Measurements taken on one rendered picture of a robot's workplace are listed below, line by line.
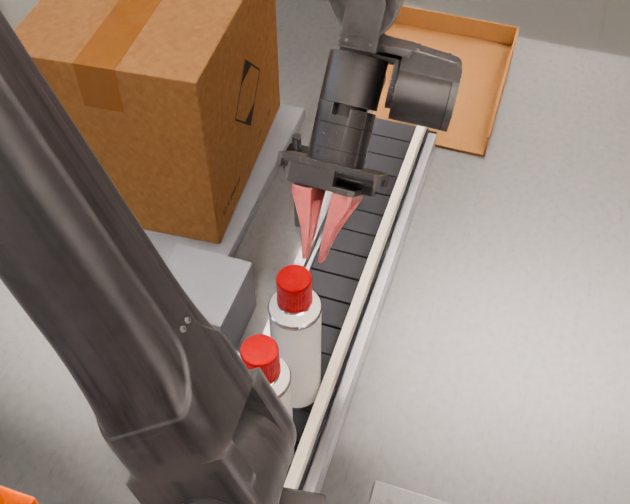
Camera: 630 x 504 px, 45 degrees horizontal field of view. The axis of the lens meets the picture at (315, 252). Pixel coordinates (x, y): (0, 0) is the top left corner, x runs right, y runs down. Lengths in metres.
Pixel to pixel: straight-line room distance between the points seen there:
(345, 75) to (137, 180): 0.37
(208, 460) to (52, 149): 0.15
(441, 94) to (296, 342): 0.27
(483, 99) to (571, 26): 1.80
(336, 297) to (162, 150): 0.28
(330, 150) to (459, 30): 0.75
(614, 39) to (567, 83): 1.70
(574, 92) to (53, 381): 0.92
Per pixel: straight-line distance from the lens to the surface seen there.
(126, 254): 0.34
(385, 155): 1.12
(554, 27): 3.07
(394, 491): 0.82
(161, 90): 0.88
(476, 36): 1.44
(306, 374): 0.80
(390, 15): 0.71
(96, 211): 0.33
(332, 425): 0.85
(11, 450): 0.96
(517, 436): 0.93
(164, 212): 1.03
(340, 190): 0.72
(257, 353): 0.65
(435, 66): 0.73
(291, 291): 0.69
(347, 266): 0.97
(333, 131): 0.73
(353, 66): 0.73
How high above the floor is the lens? 1.64
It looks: 50 degrees down
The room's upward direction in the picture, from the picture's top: straight up
